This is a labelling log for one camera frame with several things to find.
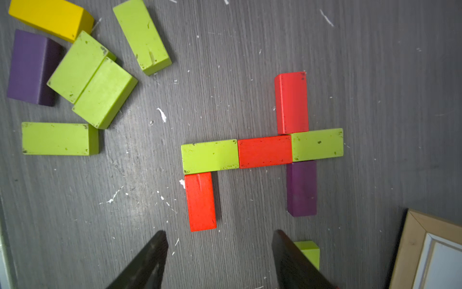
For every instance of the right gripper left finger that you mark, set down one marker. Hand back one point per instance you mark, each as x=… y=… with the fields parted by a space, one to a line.
x=146 y=270

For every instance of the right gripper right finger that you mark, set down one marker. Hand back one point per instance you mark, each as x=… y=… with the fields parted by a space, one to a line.
x=293 y=269

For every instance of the purple block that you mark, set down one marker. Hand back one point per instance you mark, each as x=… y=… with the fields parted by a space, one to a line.
x=34 y=60
x=301 y=178

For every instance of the lime block bottom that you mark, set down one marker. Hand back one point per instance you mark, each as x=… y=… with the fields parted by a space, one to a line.
x=210 y=156

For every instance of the lime block pair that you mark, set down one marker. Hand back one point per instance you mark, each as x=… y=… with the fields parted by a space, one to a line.
x=78 y=67
x=105 y=94

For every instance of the yellow block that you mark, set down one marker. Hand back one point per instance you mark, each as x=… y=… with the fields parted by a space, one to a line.
x=59 y=18

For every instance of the wooden picture frame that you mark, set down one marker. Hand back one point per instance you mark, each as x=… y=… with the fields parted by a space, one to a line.
x=429 y=255

